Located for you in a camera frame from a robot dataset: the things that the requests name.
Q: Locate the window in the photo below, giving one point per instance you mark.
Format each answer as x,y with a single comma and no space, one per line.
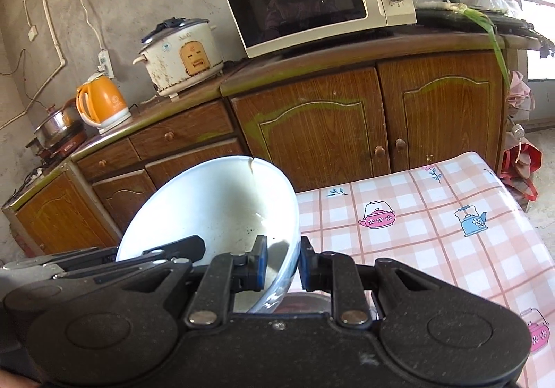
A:
540,23

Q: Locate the wooden single-door cabinet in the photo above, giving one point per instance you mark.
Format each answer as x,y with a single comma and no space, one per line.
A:
56,214

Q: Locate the steel bowl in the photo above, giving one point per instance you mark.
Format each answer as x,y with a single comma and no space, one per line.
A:
310,305

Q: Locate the dark flat tray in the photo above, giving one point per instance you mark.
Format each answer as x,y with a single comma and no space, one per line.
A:
451,19

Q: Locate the white wall power strip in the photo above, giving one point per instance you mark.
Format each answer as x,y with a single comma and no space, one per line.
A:
105,64

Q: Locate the white rice cooker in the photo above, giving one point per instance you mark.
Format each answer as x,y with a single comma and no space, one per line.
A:
182,62

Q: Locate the green onion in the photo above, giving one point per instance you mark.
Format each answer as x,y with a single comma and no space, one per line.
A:
498,49

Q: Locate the wooden two-door cabinet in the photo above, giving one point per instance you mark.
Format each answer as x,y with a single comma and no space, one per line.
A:
325,123

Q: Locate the orange electric kettle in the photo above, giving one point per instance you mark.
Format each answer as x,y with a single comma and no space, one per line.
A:
104,106

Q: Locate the white wall switch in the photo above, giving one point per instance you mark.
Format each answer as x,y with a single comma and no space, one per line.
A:
33,33

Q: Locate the pink plaid tablecloth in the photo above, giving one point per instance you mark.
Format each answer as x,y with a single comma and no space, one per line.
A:
412,240

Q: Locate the white wall pipe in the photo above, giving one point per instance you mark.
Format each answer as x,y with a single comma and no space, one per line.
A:
47,10

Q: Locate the pink cloth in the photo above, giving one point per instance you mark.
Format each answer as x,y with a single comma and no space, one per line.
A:
520,93

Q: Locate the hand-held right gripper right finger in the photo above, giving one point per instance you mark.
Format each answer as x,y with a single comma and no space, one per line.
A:
308,262

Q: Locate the red bag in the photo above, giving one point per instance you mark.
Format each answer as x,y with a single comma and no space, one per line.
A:
522,171

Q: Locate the wooden cabinet with drawers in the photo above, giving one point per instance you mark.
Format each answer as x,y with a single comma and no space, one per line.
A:
182,140

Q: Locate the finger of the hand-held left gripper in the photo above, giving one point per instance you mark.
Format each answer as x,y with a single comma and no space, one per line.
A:
182,247

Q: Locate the blue patterned white bowl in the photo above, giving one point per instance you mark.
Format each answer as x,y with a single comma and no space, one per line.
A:
208,206

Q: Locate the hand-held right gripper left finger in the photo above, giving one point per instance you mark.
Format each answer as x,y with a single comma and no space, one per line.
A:
261,262

